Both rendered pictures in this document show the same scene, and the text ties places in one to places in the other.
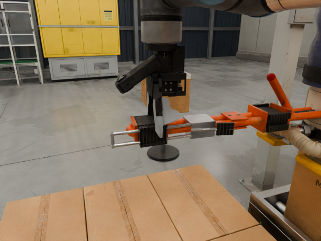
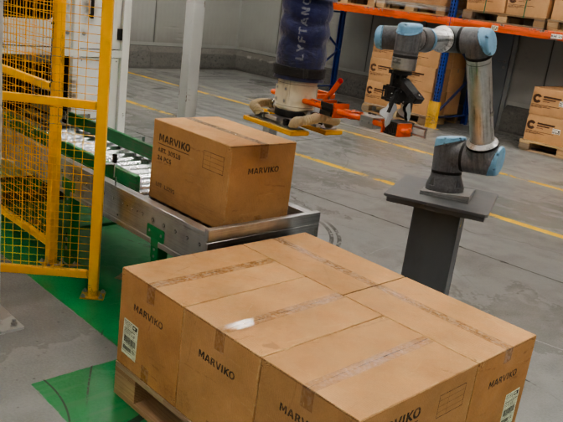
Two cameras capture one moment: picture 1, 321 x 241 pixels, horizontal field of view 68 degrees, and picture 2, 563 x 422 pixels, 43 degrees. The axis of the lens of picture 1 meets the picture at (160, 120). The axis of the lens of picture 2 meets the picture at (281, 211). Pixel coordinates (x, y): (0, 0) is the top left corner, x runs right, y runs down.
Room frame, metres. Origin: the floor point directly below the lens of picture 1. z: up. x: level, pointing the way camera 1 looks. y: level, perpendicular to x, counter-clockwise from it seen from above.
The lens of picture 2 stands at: (2.05, 2.22, 1.60)
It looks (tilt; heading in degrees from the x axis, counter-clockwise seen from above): 17 degrees down; 244
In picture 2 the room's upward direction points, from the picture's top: 7 degrees clockwise
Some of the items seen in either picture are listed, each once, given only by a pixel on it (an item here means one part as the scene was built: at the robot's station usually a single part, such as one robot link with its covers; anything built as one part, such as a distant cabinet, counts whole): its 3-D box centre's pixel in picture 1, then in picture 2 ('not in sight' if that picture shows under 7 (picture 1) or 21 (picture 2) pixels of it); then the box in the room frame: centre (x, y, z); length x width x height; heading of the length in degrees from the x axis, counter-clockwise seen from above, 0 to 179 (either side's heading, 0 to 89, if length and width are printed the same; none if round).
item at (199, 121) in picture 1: (198, 125); (371, 121); (0.60, -0.10, 1.18); 0.07 x 0.07 x 0.04; 14
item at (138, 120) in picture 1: (148, 127); (396, 127); (0.57, 0.03, 1.19); 0.08 x 0.07 x 0.05; 104
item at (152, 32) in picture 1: (161, 33); (403, 64); (0.57, 0.00, 1.42); 0.10 x 0.09 x 0.05; 14
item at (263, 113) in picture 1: (267, 116); (334, 109); (0.65, -0.31, 1.19); 0.10 x 0.08 x 0.06; 14
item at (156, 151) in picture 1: (163, 130); not in sight; (2.64, -0.03, 0.31); 0.40 x 0.40 x 0.62
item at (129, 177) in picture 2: not in sight; (57, 147); (1.51, -1.96, 0.60); 1.60 x 0.10 x 0.09; 110
